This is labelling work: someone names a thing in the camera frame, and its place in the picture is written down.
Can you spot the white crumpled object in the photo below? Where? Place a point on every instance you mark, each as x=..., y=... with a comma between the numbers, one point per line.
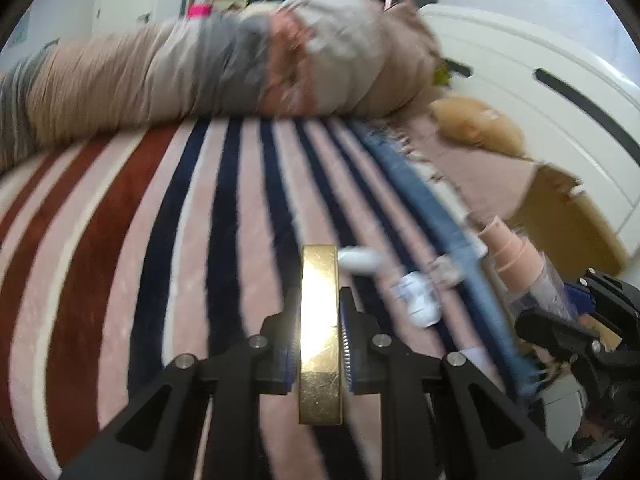
x=420, y=300

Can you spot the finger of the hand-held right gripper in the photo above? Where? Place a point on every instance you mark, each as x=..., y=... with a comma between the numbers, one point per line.
x=555, y=332

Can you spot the tan plush toy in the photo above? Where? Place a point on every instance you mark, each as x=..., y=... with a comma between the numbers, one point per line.
x=475, y=122

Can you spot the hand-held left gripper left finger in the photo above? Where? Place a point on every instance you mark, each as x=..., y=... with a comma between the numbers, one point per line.
x=287, y=360

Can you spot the blue fringed cloth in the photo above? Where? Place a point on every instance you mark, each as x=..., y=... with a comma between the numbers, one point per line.
x=450, y=230

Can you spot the clear plastic sleeve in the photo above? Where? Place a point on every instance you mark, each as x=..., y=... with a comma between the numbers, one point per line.
x=545, y=292

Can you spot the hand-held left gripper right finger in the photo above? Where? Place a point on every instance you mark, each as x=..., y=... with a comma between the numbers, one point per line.
x=346, y=355

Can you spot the stack of pink cups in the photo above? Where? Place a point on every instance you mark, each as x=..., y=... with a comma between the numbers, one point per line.
x=510, y=252

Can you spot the white plastic bottle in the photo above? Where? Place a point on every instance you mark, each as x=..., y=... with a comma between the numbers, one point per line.
x=360, y=260

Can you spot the pink container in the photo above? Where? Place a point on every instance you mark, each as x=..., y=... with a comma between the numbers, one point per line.
x=200, y=11

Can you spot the cardboard box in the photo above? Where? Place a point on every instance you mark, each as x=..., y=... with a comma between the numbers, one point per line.
x=565, y=220

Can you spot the gold rectangular box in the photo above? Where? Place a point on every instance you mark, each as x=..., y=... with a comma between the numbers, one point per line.
x=321, y=330

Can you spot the beige grey rolled duvet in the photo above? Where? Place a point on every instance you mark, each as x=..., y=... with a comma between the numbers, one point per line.
x=175, y=75

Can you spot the pink red navy striped blanket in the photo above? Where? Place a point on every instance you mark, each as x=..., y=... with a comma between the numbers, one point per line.
x=150, y=270

